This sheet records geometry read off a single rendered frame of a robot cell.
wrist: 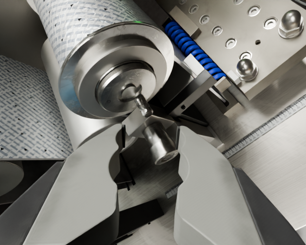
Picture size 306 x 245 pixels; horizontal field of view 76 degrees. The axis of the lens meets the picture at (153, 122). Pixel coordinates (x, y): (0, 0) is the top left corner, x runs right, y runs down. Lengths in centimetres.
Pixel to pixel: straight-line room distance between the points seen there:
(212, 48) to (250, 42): 7
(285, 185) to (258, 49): 29
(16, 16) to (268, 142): 62
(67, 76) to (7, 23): 35
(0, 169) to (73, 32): 21
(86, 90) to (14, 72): 26
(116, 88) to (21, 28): 38
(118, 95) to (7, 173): 21
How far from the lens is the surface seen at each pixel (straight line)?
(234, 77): 40
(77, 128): 33
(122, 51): 21
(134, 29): 21
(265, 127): 53
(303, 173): 53
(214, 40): 47
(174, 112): 32
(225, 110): 51
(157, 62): 24
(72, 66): 22
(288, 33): 43
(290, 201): 53
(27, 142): 36
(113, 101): 24
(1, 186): 40
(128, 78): 22
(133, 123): 29
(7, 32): 57
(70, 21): 26
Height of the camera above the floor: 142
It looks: 55 degrees down
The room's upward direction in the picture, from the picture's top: 77 degrees counter-clockwise
